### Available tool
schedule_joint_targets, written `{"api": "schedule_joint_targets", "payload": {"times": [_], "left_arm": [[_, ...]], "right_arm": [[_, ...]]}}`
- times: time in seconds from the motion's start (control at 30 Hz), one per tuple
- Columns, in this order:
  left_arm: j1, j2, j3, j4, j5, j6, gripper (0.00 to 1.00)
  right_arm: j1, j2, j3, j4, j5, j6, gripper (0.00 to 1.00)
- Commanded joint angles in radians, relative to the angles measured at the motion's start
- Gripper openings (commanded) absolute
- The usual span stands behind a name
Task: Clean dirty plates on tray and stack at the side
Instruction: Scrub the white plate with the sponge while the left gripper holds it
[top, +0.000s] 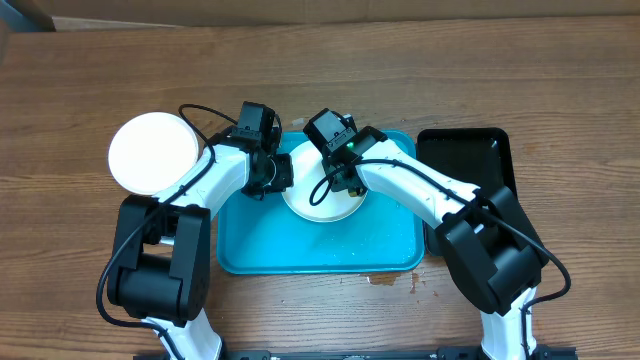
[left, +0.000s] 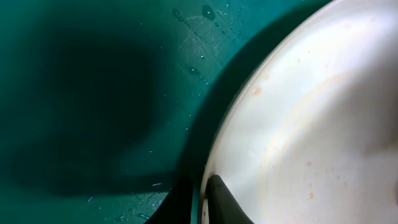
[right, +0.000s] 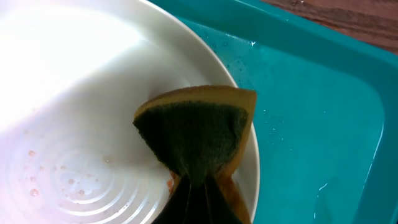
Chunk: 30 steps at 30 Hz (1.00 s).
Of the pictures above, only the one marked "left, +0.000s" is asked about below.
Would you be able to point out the white plate with blue rim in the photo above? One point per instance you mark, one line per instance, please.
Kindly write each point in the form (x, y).
(312, 137)

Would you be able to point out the teal plastic tray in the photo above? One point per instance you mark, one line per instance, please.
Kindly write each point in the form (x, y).
(105, 105)

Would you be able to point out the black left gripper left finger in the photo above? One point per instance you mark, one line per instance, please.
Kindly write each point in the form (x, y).
(177, 206)

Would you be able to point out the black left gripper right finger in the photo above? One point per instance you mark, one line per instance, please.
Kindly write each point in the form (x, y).
(222, 206)

